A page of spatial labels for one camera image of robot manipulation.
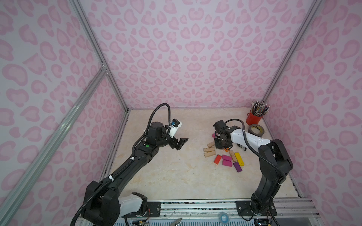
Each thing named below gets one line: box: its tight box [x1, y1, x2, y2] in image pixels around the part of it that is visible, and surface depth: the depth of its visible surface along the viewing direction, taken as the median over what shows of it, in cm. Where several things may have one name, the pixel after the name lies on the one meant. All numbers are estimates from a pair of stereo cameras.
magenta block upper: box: [222, 154, 232, 162], surface depth 94 cm
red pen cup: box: [246, 111, 264, 126], surface depth 109 cm
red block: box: [213, 154, 223, 165], surface depth 92 cm
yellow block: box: [234, 152, 245, 167], surface depth 92 cm
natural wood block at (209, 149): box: [203, 147, 215, 153], surface depth 97 cm
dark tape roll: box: [247, 124, 265, 138], surface depth 107 cm
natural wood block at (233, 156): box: [228, 150, 238, 162], surface depth 94 cm
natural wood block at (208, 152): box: [203, 148, 216, 158], surface depth 96 cm
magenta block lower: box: [222, 160, 233, 168], surface depth 92 cm
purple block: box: [232, 161, 243, 173], surface depth 90 cm
